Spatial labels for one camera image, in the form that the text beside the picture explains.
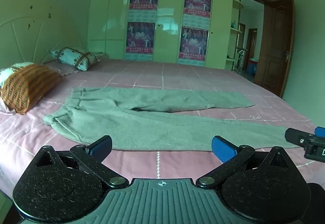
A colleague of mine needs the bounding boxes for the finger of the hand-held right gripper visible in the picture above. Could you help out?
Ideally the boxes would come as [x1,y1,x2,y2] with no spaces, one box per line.
[285,126,325,145]

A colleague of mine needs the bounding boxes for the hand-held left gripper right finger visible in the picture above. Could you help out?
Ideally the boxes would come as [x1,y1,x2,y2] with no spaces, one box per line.
[196,136,292,189]

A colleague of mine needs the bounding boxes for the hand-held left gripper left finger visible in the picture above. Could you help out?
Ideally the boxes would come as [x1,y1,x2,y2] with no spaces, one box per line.
[33,135,130,189]

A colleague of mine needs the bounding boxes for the grey pants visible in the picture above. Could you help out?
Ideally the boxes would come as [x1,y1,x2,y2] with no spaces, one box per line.
[43,87,301,151]

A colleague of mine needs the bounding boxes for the blue bin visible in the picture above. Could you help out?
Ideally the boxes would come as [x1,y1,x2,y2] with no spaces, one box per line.
[247,60,258,76]

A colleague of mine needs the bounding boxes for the bed with pink checked blanket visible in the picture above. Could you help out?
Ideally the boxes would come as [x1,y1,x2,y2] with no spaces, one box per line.
[0,58,325,198]

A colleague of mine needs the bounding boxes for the flat pink pillow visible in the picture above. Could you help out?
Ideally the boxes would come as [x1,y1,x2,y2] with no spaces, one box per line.
[43,59,80,76]

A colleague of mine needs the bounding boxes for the brown wooden door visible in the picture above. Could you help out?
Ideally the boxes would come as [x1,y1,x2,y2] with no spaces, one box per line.
[254,0,295,98]

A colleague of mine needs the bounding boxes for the folded cloth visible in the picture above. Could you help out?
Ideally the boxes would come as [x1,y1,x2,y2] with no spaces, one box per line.
[91,51,109,61]

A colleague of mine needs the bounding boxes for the white patterned pillow brown bands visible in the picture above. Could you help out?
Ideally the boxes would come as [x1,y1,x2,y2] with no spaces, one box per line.
[48,47,100,71]

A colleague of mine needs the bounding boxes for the orange striped pillow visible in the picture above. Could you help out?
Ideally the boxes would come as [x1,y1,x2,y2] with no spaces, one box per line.
[0,62,63,115]

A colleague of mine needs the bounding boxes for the white corner shelf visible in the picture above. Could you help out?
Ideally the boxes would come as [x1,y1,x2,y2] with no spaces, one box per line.
[225,0,245,71]

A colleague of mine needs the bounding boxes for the white headboard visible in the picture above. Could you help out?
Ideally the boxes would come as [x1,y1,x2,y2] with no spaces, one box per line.
[0,0,84,68]

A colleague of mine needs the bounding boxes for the metal frame rack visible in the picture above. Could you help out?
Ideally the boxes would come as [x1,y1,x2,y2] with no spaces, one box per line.
[235,47,247,72]

